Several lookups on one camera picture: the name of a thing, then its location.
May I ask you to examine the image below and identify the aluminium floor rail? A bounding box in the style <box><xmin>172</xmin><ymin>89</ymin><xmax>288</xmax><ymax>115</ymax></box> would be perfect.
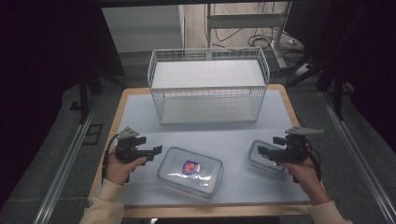
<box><xmin>32</xmin><ymin>99</ymin><xmax>98</xmax><ymax>224</ymax></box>
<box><xmin>319</xmin><ymin>91</ymin><xmax>396</xmax><ymax>224</ymax></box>

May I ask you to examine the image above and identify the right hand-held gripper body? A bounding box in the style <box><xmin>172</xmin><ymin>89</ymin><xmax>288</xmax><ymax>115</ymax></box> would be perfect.
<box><xmin>279</xmin><ymin>125</ymin><xmax>325</xmax><ymax>165</ymax></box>

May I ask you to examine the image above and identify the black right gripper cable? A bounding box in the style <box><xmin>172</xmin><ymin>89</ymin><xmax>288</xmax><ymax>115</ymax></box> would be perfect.
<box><xmin>292</xmin><ymin>136</ymin><xmax>323</xmax><ymax>184</ymax></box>

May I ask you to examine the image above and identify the black metal stand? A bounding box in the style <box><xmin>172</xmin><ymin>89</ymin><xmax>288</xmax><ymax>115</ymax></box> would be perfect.
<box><xmin>77</xmin><ymin>69</ymin><xmax>106</xmax><ymax>125</ymax></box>
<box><xmin>317</xmin><ymin>69</ymin><xmax>347</xmax><ymax>122</ymax></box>

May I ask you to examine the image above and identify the black floor plate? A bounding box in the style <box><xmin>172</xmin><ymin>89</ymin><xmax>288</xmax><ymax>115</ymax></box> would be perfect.
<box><xmin>81</xmin><ymin>123</ymin><xmax>104</xmax><ymax>146</ymax></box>

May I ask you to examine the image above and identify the person's right hand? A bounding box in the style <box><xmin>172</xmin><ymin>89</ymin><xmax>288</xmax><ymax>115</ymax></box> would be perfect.
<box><xmin>279</xmin><ymin>157</ymin><xmax>323</xmax><ymax>194</ymax></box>

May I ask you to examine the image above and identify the dark curtain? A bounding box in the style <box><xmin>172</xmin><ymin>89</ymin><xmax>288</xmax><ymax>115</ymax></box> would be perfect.
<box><xmin>284</xmin><ymin>0</ymin><xmax>396</xmax><ymax>153</ymax></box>
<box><xmin>0</xmin><ymin>0</ymin><xmax>125</xmax><ymax>206</ymax></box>

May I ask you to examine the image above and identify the small clear food container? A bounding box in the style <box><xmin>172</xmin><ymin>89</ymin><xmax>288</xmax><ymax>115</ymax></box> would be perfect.
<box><xmin>247</xmin><ymin>139</ymin><xmax>288</xmax><ymax>177</ymax></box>

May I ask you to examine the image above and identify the white power strip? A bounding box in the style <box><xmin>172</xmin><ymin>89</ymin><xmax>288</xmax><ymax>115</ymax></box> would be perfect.
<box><xmin>293</xmin><ymin>63</ymin><xmax>311</xmax><ymax>77</ymax></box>

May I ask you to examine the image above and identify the white wire shelf rack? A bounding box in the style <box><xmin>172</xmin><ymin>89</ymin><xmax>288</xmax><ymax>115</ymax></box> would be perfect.
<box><xmin>147</xmin><ymin>46</ymin><xmax>271</xmax><ymax>126</ymax></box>

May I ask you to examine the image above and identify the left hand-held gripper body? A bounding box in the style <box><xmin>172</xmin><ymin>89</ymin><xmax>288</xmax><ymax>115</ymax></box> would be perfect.
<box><xmin>114</xmin><ymin>126</ymin><xmax>148</xmax><ymax>165</ymax></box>

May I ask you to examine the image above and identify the white cabinet panel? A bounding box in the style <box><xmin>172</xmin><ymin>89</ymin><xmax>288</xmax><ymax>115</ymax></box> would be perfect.
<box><xmin>102</xmin><ymin>4</ymin><xmax>186</xmax><ymax>54</ymax></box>

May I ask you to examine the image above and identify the bundle of black floor cables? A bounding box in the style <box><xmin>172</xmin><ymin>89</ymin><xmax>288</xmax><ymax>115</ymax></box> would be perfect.
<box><xmin>214</xmin><ymin>27</ymin><xmax>304</xmax><ymax>52</ymax></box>

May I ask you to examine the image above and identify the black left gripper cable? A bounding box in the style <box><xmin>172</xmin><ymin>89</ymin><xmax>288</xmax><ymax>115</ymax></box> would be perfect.
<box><xmin>102</xmin><ymin>133</ymin><xmax>121</xmax><ymax>183</ymax></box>

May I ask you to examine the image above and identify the large clear food container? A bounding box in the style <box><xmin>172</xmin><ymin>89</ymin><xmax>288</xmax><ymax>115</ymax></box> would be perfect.
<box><xmin>156</xmin><ymin>146</ymin><xmax>225</xmax><ymax>201</ymax></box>

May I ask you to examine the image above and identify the white metal desk frame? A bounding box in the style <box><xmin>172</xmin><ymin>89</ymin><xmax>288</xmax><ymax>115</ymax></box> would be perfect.
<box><xmin>205</xmin><ymin>1</ymin><xmax>294</xmax><ymax>70</ymax></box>

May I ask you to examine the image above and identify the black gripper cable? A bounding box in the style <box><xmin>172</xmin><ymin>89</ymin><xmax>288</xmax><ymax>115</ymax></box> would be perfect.
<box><xmin>102</xmin><ymin>133</ymin><xmax>121</xmax><ymax>183</ymax></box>
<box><xmin>292</xmin><ymin>136</ymin><xmax>323</xmax><ymax>184</ymax></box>

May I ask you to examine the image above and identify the pale blue table mat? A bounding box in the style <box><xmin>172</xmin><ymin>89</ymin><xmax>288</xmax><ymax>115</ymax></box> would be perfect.
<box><xmin>119</xmin><ymin>90</ymin><xmax>311</xmax><ymax>208</ymax></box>

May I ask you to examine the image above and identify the person's left hand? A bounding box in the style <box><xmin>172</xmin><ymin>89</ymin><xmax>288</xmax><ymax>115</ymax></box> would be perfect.
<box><xmin>105</xmin><ymin>155</ymin><xmax>149</xmax><ymax>187</ymax></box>

